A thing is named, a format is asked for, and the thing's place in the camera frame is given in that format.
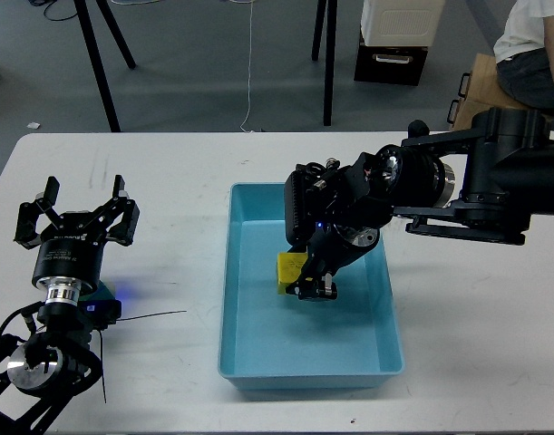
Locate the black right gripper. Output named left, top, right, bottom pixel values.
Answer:
left=286, top=223, right=380, bottom=301

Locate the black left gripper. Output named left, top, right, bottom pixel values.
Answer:
left=14, top=175, right=140, bottom=293

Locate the yellow block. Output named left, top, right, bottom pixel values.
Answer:
left=276, top=252, right=307, bottom=295

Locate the green block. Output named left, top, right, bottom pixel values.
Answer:
left=94, top=281, right=116, bottom=300

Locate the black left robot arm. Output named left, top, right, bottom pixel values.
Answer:
left=0, top=176, right=140, bottom=434

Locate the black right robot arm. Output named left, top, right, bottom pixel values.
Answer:
left=277, top=108, right=554, bottom=301

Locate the light blue plastic box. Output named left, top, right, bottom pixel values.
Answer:
left=219, top=183, right=404, bottom=390

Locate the black zip tie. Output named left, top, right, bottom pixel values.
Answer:
left=97, top=309, right=188, bottom=403

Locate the black tripod leg left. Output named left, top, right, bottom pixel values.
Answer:
left=73, top=0, right=137, bottom=133

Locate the black tripod leg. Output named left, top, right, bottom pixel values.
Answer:
left=311, top=0, right=338, bottom=127
left=73, top=0, right=137, bottom=133

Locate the white appliance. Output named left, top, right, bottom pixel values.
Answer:
left=361, top=0, right=445, bottom=47

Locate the black tripod leg right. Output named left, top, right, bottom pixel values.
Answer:
left=311, top=0, right=338, bottom=127

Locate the seated person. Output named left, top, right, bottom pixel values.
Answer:
left=493, top=0, right=554, bottom=131

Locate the white hanging cable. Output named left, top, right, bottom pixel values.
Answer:
left=239, top=0, right=256, bottom=134

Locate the black box with handle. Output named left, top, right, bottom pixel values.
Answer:
left=354, top=36, right=429, bottom=86

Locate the cardboard box with handles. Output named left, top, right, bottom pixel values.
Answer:
left=447, top=49, right=554, bottom=131

